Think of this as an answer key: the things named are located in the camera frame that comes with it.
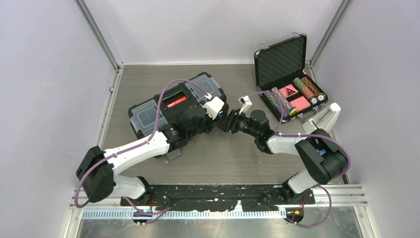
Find black plastic toolbox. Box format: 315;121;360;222
128;72;229;152

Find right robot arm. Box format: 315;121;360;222
214;110;349;204

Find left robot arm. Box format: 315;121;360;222
74;103;223;208

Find black poker chip case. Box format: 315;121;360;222
254;34;329;123

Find white stand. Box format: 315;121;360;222
302;103;341;133

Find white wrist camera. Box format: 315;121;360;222
238;96;253;114
202;93;225;120

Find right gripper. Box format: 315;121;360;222
214;109;259;138

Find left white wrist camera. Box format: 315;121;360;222
202;93;225;120

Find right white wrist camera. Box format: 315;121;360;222
238;96;253;114

